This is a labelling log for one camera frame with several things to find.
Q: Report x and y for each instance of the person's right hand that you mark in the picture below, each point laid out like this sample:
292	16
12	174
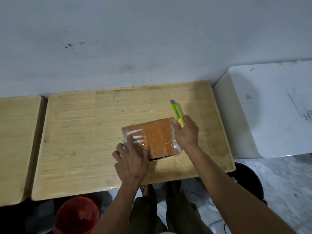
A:
187	134

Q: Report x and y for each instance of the person's left hand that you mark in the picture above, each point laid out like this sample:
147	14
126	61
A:
131	165

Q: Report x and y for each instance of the person's left thumb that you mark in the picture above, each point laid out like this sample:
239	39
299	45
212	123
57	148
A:
147	153

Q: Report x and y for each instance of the person's right thumb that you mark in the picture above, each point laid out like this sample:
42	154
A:
177	129

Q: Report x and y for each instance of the person's left little finger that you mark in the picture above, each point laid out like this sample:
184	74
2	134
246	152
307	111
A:
116	157

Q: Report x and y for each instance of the green yellow utility knife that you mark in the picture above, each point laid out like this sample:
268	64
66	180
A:
176	111

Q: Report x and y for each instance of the orange box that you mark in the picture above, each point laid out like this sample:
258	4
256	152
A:
158	136

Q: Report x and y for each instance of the person's left forearm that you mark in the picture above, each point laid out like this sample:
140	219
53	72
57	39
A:
114	207

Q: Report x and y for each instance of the person's right forearm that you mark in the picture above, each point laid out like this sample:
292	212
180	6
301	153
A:
231	192

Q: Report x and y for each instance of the person's left foot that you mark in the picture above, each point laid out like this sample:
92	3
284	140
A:
148	190

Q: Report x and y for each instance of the bin with red plastic bag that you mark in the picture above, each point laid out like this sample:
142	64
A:
76	216

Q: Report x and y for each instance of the person's olive trousers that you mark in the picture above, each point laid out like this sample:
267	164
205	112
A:
180	216

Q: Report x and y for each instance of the black round bin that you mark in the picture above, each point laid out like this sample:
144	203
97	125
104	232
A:
246	177

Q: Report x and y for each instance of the white cabinet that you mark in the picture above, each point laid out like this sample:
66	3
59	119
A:
270	109

